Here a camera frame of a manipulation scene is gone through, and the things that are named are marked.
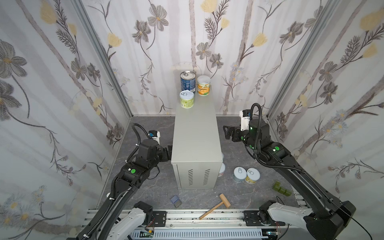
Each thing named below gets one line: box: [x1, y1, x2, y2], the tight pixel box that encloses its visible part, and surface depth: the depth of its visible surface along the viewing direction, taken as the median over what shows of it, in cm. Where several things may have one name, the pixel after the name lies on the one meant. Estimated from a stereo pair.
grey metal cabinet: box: [171, 88, 223, 190], surface depth 67 cm
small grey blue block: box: [170, 195, 182, 208], surface depth 80 cm
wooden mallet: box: [199, 193, 231, 220], surface depth 80 cm
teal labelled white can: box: [232, 166, 247, 183], surface depth 87 cm
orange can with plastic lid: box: [197, 75, 211, 97], surface depth 82 cm
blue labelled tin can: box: [180, 70, 196, 95], surface depth 80 cm
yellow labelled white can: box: [245, 167, 261, 184], surface depth 86 cm
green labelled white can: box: [179, 90, 195, 109], surface depth 76 cm
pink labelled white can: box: [218, 162, 226, 177], surface depth 88 cm
